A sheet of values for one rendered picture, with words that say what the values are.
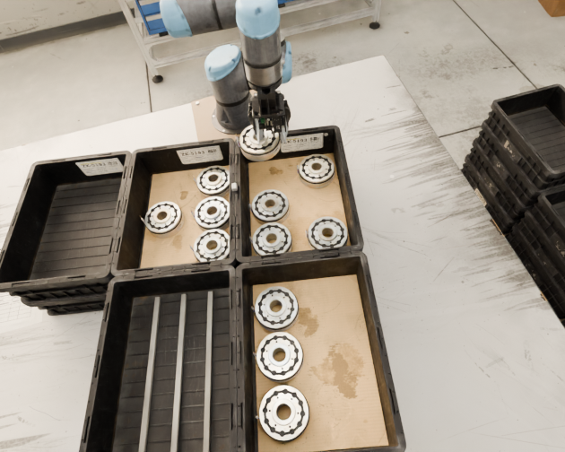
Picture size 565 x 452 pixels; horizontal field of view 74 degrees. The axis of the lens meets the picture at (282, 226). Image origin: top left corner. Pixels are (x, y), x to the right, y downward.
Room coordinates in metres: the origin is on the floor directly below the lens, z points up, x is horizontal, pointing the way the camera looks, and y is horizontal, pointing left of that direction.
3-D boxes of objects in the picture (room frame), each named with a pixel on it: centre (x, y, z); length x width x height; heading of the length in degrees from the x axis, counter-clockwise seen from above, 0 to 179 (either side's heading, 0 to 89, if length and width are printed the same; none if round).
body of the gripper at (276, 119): (0.65, -0.02, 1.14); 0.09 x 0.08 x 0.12; 175
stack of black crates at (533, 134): (0.88, -1.08, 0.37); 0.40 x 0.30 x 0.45; 6
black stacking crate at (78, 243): (0.62, 0.55, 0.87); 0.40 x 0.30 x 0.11; 175
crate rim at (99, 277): (0.62, 0.55, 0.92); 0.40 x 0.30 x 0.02; 175
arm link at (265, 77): (0.66, -0.02, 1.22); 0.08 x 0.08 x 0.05
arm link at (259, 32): (0.66, -0.02, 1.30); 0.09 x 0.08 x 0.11; 178
